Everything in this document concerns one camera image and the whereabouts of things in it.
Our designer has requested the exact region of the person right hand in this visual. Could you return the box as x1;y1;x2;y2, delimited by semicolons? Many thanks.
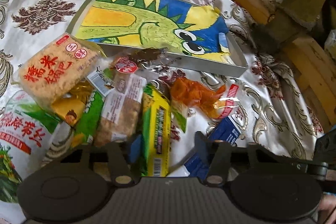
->
318;194;336;224

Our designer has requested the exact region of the grey tray with dinosaur drawing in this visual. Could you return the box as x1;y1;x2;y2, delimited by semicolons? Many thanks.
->
67;0;248;77

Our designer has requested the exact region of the olive plush toy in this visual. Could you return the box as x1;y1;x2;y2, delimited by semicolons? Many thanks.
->
252;0;326;55

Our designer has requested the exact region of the yellow green snack pack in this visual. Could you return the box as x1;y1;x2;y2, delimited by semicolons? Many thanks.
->
141;84;171;177

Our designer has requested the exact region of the green seaweed snack bag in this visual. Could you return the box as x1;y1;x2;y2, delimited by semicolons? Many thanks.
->
0;90;61;203

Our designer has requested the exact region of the gold yellow snack packet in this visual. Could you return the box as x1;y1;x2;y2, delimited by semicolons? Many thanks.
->
51;80;93;127

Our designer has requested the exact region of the rice cracker snack pack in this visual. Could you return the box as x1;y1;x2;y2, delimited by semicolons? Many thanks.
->
18;32;103;109

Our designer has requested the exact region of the green white small snack pack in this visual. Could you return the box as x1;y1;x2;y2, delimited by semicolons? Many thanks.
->
71;67;116;147

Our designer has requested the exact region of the floral satin cloth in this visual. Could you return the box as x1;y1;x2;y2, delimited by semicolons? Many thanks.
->
0;0;325;224

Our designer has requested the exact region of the dark dried meat packet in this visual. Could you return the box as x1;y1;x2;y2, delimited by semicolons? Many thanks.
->
108;48;167;74

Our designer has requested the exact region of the brown cereal bar pack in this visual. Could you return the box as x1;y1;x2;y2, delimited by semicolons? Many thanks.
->
94;72;147;147

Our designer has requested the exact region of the blue white snack pack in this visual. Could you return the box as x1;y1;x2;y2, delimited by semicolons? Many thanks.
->
168;117;241;181

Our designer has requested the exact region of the orange chips clear bag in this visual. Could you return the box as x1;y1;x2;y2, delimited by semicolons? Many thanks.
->
170;77;240;120

